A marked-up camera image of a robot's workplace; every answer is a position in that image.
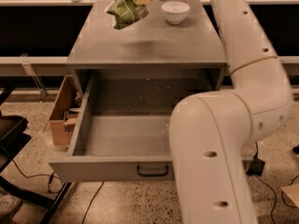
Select green jalapeno chip bag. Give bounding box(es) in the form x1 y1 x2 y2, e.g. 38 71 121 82
105 0 149 30

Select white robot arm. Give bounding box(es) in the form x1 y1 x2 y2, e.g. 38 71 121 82
134 0 292 224

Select open grey top drawer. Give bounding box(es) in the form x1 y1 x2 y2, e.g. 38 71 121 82
49 69 254 183

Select white ceramic bowl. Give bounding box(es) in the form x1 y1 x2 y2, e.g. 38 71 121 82
162 1 190 24

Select grey cabinet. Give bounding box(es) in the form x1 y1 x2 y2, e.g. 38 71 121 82
65 0 228 110

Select cardboard box with scraps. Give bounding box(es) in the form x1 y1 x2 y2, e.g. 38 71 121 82
50 75 81 146

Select black power adapter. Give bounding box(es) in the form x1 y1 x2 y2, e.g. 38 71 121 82
246 158 265 176

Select cardboard piece right floor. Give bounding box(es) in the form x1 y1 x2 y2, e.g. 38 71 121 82
281 184 299 208

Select white shoe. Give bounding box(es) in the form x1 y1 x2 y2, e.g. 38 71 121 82
0 194 21 218

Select black drawer handle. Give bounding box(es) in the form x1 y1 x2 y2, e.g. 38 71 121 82
136 165 169 177

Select black cart frame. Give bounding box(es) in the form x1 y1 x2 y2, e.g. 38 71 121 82
1 88 74 224

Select black power cable right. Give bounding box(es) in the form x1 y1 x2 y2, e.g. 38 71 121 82
253 142 278 224

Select black cable under drawer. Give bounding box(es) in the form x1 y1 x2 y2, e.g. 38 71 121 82
81 180 106 224

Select black cable left floor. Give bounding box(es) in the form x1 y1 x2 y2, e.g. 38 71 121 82
11 158 64 194

